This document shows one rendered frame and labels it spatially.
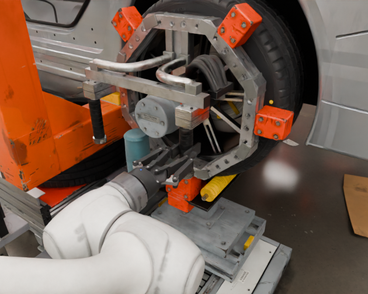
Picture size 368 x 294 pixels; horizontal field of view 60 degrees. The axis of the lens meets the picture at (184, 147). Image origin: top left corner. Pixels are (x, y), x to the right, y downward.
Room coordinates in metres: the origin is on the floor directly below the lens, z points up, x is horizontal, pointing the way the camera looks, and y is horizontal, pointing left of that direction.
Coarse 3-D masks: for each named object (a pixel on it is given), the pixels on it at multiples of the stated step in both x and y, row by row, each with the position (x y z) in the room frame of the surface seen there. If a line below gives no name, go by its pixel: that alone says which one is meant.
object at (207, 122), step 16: (160, 32) 1.14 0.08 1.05; (160, 48) 1.25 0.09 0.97; (208, 48) 1.06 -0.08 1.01; (144, 96) 1.20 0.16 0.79; (224, 96) 1.01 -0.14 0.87; (224, 112) 1.03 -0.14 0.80; (208, 128) 1.05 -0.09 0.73; (240, 128) 0.98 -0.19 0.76; (208, 144) 1.13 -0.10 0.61; (224, 144) 1.10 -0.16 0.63
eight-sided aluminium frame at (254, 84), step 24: (144, 24) 1.06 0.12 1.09; (168, 24) 1.01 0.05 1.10; (192, 24) 0.96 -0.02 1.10; (216, 24) 0.93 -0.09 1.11; (144, 48) 1.14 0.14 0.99; (216, 48) 0.92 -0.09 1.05; (240, 48) 0.92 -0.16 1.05; (120, 72) 1.14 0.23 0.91; (240, 72) 0.87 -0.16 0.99; (120, 96) 1.14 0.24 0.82; (264, 96) 0.89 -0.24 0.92; (240, 144) 0.86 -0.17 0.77; (216, 168) 0.90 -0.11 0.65
